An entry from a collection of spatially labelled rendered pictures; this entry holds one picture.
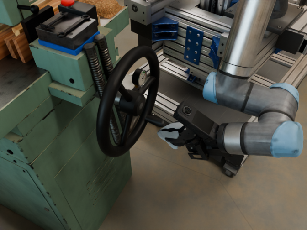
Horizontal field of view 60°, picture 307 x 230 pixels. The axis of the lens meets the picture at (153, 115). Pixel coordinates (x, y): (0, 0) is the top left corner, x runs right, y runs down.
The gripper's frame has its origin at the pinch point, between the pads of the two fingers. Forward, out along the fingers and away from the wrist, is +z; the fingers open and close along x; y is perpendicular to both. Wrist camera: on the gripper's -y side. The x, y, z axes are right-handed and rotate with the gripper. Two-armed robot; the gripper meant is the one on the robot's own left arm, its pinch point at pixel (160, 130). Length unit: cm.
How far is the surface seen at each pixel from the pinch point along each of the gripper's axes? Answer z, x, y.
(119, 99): 1.8, -4.0, -15.7
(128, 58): -7.8, -3.0, -25.3
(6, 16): 16.8, -5.5, -43.7
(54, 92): 11.1, -11.6, -25.3
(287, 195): -11, 39, 89
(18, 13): 16.3, -2.9, -42.9
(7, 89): 13.0, -18.3, -32.2
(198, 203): 23, 14, 68
